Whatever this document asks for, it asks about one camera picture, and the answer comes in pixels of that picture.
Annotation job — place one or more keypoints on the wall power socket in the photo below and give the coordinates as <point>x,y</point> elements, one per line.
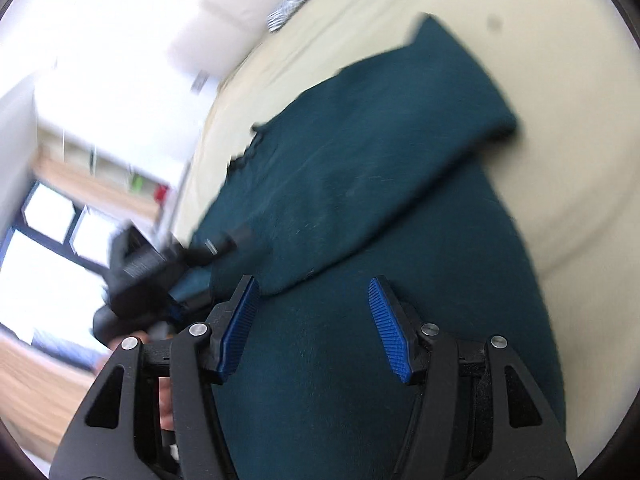
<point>199,81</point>

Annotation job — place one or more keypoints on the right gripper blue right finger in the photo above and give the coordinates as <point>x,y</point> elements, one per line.
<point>397,330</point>

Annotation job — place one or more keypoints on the left hand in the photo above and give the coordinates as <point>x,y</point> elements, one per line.
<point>164,385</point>

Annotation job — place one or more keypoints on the black framed window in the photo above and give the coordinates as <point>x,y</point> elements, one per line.
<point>53,263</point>

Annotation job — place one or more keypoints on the green item on shelf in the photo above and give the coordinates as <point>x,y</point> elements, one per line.
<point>136,184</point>

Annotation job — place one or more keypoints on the cream bed sheet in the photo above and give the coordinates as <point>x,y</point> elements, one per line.
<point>570,70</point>

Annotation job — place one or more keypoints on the beige curtain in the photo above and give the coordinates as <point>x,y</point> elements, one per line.
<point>39,396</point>

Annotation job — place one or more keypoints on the red box on shelf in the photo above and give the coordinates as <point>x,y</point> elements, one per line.
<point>160,193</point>

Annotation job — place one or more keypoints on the dark green knit sweater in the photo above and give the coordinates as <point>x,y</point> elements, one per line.
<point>375,172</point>

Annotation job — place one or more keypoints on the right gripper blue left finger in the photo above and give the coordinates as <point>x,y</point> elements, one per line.
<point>229,324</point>

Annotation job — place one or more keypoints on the wall shelf unit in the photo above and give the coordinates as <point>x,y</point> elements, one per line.
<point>83,173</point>

